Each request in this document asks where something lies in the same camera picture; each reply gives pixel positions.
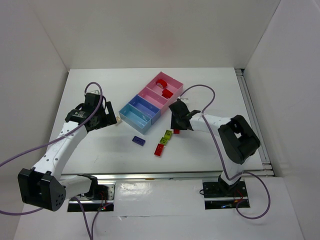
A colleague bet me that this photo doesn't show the red lego brick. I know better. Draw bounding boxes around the red lego brick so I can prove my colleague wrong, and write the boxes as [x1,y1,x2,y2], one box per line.
[173,129,180,135]
[154,143,165,157]
[162,89,174,99]

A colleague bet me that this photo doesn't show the red round flower lego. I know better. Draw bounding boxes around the red round flower lego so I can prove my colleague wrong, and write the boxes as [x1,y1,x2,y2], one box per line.
[156,78,168,89]

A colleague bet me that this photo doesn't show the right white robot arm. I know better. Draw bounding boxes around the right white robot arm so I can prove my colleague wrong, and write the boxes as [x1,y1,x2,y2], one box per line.
[169,99,261,191]

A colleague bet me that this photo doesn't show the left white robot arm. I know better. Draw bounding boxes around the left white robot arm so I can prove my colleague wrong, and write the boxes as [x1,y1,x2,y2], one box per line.
[17,93,117,212]

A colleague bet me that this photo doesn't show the tan lego brick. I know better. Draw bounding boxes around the tan lego brick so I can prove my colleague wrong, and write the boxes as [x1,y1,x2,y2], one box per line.
[114,116,122,126]

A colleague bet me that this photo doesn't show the light blue container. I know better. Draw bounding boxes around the light blue container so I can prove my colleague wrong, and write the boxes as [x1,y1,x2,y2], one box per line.
[119,103,152,135]

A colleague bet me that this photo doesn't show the upper green lego brick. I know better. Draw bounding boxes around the upper green lego brick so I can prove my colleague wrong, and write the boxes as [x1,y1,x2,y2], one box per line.
[163,129,173,141]

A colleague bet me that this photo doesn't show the green lego brick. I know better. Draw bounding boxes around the green lego brick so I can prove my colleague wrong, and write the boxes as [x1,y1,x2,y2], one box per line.
[159,137,168,146]
[163,129,173,141]

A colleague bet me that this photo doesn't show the purple blue container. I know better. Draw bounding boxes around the purple blue container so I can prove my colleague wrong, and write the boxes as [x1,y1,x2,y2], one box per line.
[129,95,161,125]

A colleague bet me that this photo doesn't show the lower green lego brick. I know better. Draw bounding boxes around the lower green lego brick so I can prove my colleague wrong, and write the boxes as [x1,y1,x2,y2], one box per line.
[159,137,168,146]

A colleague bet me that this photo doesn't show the large pink container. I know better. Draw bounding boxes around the large pink container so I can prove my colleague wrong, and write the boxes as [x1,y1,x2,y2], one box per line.
[143,71,184,115]

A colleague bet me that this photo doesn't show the purple lego plate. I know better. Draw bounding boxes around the purple lego plate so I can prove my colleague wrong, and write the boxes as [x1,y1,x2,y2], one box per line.
[132,136,146,147]

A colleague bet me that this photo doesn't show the small pink container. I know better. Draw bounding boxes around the small pink container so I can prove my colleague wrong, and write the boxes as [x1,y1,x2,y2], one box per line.
[138,87,168,109]

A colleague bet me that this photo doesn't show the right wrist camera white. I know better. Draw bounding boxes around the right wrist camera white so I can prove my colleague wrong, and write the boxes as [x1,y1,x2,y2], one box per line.
[179,97,189,104]

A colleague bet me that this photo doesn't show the aluminium front rail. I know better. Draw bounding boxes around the aluminium front rail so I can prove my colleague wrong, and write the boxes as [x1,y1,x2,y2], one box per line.
[59,170,226,182]

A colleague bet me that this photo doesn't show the aluminium rail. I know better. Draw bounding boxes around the aluminium rail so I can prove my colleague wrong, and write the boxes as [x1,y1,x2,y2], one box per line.
[234,68,275,177]
[59,170,226,182]

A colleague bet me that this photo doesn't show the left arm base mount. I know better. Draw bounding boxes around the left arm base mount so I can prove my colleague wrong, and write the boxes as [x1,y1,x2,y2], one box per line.
[76,182,116,212]

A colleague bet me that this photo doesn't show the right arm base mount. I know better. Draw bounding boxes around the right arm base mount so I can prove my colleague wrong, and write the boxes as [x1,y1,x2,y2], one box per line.
[199,181,250,210]

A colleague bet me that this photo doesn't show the aluminium right rail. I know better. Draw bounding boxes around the aluminium right rail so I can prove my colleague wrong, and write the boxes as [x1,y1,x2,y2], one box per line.
[234,68,275,177]

